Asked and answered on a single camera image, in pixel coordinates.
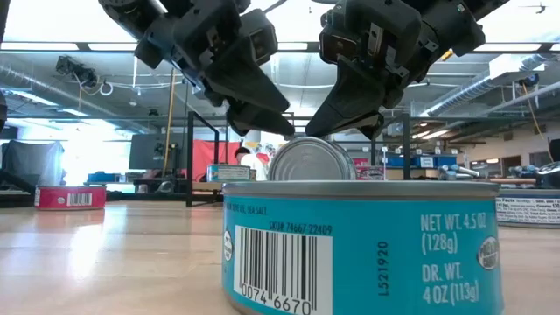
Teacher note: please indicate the red fabric panel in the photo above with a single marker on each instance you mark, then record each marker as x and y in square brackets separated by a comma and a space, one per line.
[207, 155]

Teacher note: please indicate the person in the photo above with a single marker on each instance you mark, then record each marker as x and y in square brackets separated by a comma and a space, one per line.
[251, 162]

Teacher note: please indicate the yellow hanging hook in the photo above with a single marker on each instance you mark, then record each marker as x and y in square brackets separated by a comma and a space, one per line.
[447, 54]

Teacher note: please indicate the black ceiling camera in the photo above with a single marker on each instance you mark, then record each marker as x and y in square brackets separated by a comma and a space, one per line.
[74, 70]
[530, 80]

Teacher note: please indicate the silver ventilation duct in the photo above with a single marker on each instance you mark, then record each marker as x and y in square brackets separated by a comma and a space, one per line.
[481, 83]

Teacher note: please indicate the black chair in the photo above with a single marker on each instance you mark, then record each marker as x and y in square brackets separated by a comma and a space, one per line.
[551, 175]

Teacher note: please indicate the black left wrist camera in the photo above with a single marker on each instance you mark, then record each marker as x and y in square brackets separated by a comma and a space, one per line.
[263, 37]

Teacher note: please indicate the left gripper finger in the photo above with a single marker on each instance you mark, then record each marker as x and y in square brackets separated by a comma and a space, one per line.
[258, 120]
[249, 83]

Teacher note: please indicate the blue label seafood can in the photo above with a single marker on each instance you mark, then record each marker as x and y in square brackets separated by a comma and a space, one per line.
[529, 207]

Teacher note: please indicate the dark monitor screen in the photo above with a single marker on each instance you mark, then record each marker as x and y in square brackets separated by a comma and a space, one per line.
[149, 151]

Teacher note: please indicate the wooden shelf board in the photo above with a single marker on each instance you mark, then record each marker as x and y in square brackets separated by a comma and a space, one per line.
[205, 186]

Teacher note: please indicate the blue box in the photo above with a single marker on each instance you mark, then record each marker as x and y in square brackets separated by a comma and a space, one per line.
[101, 177]

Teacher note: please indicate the grey cloth cover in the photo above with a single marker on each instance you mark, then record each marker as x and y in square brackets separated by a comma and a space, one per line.
[30, 162]

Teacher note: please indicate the blue storage bins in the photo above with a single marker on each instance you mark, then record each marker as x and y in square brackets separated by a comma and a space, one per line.
[437, 161]

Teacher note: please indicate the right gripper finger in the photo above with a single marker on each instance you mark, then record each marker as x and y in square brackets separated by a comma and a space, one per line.
[350, 105]
[374, 127]

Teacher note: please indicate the white ceiling unit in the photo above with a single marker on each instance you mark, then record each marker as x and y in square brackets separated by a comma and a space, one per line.
[512, 65]

